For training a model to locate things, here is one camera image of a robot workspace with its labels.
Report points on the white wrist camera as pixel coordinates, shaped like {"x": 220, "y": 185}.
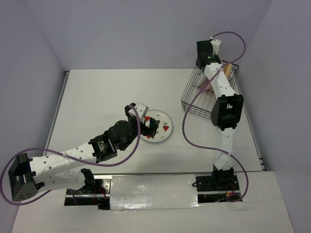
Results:
{"x": 140, "y": 108}
{"x": 215, "y": 45}

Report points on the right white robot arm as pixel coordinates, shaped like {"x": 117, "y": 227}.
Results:
{"x": 227, "y": 110}

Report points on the aluminium table rail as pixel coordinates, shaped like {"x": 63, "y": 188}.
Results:
{"x": 63, "y": 87}

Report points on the pink plate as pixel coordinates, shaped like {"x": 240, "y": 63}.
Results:
{"x": 206, "y": 83}

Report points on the silver tape-covered panel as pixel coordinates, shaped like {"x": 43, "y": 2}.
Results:
{"x": 150, "y": 192}

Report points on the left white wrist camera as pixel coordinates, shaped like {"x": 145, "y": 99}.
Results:
{"x": 140, "y": 108}

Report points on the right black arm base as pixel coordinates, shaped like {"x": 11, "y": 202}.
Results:
{"x": 220, "y": 186}

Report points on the white blue-rimmed fruit plate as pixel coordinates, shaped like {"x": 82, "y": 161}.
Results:
{"x": 164, "y": 129}

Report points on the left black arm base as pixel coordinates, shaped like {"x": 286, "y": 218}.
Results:
{"x": 95, "y": 191}

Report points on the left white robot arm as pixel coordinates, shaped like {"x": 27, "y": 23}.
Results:
{"x": 31, "y": 175}

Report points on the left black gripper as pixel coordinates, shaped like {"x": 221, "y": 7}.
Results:
{"x": 146, "y": 130}

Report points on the dark wire dish rack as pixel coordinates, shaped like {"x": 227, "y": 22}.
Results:
{"x": 199, "y": 101}

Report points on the yellow plate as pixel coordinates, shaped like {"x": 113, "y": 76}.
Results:
{"x": 227, "y": 70}

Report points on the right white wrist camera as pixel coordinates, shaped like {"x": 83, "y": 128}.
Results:
{"x": 215, "y": 45}

